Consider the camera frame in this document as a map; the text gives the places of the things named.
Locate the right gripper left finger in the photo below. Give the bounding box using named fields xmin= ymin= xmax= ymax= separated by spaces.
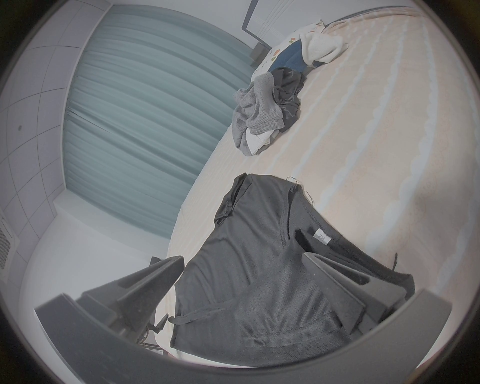
xmin=77 ymin=257 xmax=185 ymax=341

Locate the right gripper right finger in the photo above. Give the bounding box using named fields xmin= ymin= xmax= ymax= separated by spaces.
xmin=302 ymin=253 xmax=406 ymax=340

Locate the black T-shirt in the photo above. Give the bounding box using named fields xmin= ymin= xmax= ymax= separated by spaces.
xmin=167 ymin=173 xmax=416 ymax=368

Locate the bed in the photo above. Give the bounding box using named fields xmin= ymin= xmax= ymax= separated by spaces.
xmin=155 ymin=0 xmax=480 ymax=366

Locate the ceiling air conditioner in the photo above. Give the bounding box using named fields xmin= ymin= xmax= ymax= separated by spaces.
xmin=0 ymin=215 xmax=17 ymax=276

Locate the blue-green curtain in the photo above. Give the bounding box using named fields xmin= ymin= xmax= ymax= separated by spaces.
xmin=62 ymin=4 xmax=269 ymax=239

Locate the small white garment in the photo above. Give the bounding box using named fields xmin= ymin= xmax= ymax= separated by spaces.
xmin=245 ymin=129 xmax=280 ymax=155

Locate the grey garment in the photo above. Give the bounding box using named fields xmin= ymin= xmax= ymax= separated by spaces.
xmin=232 ymin=72 xmax=284 ymax=157

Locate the black shiny garment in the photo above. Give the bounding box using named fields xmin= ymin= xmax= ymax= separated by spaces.
xmin=271 ymin=68 xmax=304 ymax=133

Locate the dark blue garment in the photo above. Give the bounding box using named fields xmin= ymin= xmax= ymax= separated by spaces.
xmin=268 ymin=42 xmax=323 ymax=74

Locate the large white garment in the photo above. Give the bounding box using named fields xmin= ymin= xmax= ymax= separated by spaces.
xmin=299 ymin=32 xmax=349 ymax=65

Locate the grey bedside table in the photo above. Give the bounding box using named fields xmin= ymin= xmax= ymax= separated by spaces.
xmin=250 ymin=43 xmax=272 ymax=62

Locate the white printed pillow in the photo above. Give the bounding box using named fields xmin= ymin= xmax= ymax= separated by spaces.
xmin=251 ymin=22 xmax=325 ymax=81

